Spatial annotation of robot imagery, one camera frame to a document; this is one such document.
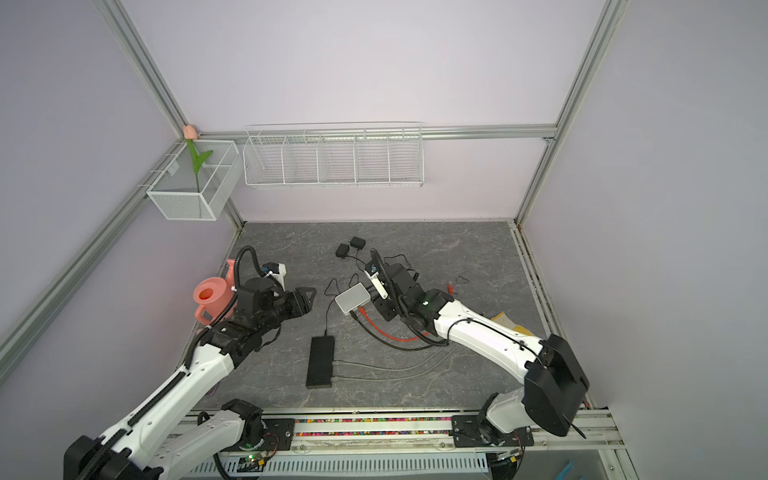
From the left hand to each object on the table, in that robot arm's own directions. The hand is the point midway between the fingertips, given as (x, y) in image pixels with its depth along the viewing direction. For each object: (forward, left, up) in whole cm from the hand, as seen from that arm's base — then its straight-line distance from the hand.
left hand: (307, 296), depth 80 cm
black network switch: (-13, -1, -16) cm, 21 cm away
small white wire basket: (+29, +38, +14) cm, 50 cm away
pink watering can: (+6, +29, -6) cm, 30 cm away
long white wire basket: (+46, -6, +13) cm, 48 cm away
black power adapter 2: (+31, -11, -16) cm, 37 cm away
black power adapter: (+29, -5, -17) cm, 34 cm away
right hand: (0, -21, -1) cm, 21 cm away
